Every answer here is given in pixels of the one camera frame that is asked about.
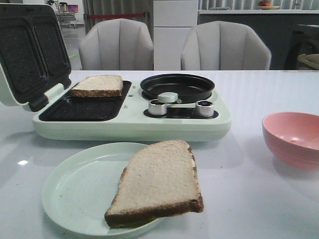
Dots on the bread slice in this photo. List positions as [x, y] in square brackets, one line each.
[98, 86]
[160, 181]

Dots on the pink plastic bowl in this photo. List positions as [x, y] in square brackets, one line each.
[293, 137]

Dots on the mint green sandwich maker lid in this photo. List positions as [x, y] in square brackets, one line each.
[34, 64]

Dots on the mint green breakfast maker base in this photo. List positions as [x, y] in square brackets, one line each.
[125, 118]

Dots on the left silver control knob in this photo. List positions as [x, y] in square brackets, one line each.
[156, 108]

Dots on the silver control knob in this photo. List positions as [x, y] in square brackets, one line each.
[156, 108]
[204, 108]

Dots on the black round frying pan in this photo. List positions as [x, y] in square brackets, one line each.
[189, 88]

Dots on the right silver control knob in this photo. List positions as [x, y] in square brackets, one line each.
[204, 108]

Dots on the left beige upholstered chair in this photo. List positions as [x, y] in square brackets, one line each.
[117, 44]

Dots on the beige upholstered chair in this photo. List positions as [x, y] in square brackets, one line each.
[222, 45]
[117, 44]

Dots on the right beige upholstered chair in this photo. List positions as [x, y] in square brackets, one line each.
[222, 45]

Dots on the white cabinet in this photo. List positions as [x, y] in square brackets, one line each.
[172, 21]

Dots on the mint green round plate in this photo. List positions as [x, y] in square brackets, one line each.
[78, 192]

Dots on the red barrier belt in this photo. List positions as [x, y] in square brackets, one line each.
[115, 16]

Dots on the fruit plate on counter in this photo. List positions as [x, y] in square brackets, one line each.
[266, 5]

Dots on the beige cushion at right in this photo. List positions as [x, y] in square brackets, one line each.
[311, 61]

